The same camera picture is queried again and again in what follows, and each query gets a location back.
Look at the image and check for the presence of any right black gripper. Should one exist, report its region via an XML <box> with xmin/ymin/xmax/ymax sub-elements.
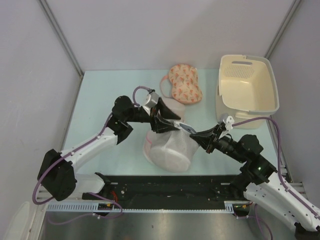
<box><xmin>190</xmin><ymin>124</ymin><xmax>246</xmax><ymax>164</ymax></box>

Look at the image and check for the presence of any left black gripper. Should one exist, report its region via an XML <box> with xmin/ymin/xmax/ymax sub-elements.
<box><xmin>124</xmin><ymin>97</ymin><xmax>181</xmax><ymax>134</ymax></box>

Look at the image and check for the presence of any grey trimmed mesh laundry bag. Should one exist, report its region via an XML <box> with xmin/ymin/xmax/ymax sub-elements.
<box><xmin>149</xmin><ymin>122</ymin><xmax>199</xmax><ymax>173</ymax></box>

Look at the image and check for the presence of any cream plastic basket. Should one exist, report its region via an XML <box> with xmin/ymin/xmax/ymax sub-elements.
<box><xmin>215</xmin><ymin>54</ymin><xmax>280</xmax><ymax>123</ymax></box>

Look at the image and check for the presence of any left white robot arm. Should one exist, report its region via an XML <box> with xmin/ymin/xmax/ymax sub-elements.
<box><xmin>36</xmin><ymin>92</ymin><xmax>181</xmax><ymax>201</ymax></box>

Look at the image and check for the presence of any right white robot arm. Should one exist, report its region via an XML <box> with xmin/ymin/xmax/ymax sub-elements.
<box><xmin>189</xmin><ymin>124</ymin><xmax>320</xmax><ymax>240</ymax></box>

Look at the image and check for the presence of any pink mesh bag middle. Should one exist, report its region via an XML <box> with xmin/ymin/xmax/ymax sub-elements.
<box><xmin>163</xmin><ymin>98</ymin><xmax>186</xmax><ymax>123</ymax></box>

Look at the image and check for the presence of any pink mesh bag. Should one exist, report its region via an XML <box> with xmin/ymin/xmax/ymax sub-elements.
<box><xmin>163</xmin><ymin>98</ymin><xmax>186</xmax><ymax>123</ymax></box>
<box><xmin>142</xmin><ymin>130</ymin><xmax>156</xmax><ymax>164</ymax></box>

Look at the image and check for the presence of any pink mesh bag front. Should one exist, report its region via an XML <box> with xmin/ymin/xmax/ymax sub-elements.
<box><xmin>142</xmin><ymin>130</ymin><xmax>156</xmax><ymax>164</ymax></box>

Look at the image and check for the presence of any floral orange laundry bag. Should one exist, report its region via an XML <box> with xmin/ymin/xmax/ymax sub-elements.
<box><xmin>159</xmin><ymin>63</ymin><xmax>203</xmax><ymax>105</ymax></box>

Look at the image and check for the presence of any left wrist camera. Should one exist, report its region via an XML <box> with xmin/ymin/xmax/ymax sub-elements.
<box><xmin>142</xmin><ymin>89</ymin><xmax>160</xmax><ymax>115</ymax></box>

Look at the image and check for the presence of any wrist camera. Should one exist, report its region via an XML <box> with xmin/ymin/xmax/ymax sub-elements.
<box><xmin>142</xmin><ymin>89</ymin><xmax>160</xmax><ymax>115</ymax></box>
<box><xmin>218</xmin><ymin>113</ymin><xmax>235</xmax><ymax>132</ymax></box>

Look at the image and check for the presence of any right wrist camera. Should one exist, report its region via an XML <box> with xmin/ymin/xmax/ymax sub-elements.
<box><xmin>218</xmin><ymin>113</ymin><xmax>235</xmax><ymax>132</ymax></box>

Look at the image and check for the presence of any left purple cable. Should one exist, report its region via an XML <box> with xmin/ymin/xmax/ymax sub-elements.
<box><xmin>31</xmin><ymin>85</ymin><xmax>151</xmax><ymax>225</ymax></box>

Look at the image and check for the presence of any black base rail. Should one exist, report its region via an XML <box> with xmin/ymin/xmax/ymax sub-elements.
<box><xmin>81</xmin><ymin>175</ymin><xmax>246</xmax><ymax>204</ymax></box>

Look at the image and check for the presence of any white slotted cable duct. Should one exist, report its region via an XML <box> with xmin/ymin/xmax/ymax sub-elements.
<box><xmin>46</xmin><ymin>199</ymin><xmax>253</xmax><ymax>213</ymax></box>

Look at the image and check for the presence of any right aluminium frame post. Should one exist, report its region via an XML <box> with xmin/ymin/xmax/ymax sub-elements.
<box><xmin>264</xmin><ymin>0</ymin><xmax>304</xmax><ymax>59</ymax></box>

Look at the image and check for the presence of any aluminium frame post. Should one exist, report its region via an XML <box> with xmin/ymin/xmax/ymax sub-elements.
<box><xmin>37</xmin><ymin>0</ymin><xmax>84</xmax><ymax>79</ymax></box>
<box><xmin>264</xmin><ymin>0</ymin><xmax>304</xmax><ymax>59</ymax></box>

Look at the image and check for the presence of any left aluminium frame post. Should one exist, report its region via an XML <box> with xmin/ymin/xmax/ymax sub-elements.
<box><xmin>37</xmin><ymin>0</ymin><xmax>84</xmax><ymax>79</ymax></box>

